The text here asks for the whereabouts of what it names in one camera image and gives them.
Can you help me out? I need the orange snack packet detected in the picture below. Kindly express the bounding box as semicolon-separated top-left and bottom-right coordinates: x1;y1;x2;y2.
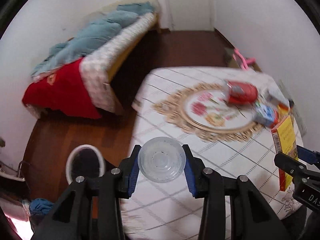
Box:
277;104;291;121

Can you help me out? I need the brown cardboard box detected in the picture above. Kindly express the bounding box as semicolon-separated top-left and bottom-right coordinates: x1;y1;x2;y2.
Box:
223;48;261;72

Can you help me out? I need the bed with patterned mattress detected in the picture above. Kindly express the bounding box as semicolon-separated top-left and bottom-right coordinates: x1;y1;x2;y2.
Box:
24;0;161;117

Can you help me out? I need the clear plastic cup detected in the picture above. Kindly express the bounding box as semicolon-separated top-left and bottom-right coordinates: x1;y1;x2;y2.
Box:
138;137;186;183

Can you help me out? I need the teal blanket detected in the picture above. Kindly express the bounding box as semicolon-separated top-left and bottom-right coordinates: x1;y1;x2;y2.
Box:
31;2;155;80

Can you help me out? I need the white trash bin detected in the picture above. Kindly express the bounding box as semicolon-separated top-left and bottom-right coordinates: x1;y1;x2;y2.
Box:
65;144;106;185

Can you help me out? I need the blue cloth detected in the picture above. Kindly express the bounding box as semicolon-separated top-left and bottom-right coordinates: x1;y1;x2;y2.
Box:
29;198;54;216

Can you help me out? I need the yellow cigarette box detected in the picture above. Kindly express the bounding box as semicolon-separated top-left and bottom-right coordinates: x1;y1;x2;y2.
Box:
271;115;298;192

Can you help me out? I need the white door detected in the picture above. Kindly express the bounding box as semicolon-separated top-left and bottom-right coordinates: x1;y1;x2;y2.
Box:
168;0;213;31

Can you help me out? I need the red blanket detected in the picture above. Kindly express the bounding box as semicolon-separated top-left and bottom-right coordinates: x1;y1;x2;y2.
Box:
22;59;102;119

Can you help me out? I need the blue white milk carton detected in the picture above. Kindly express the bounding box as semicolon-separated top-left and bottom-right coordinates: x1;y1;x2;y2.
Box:
253;102;279;128

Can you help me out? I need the pink plastic hanger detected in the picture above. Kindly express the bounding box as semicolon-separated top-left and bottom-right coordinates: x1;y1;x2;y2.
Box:
233;48;255;70

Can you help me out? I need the red cola can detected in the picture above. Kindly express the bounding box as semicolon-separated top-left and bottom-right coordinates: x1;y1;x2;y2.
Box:
222;80;258;105

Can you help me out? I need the white grey cardboard box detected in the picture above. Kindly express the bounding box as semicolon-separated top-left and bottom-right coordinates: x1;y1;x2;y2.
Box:
261;82;290;109

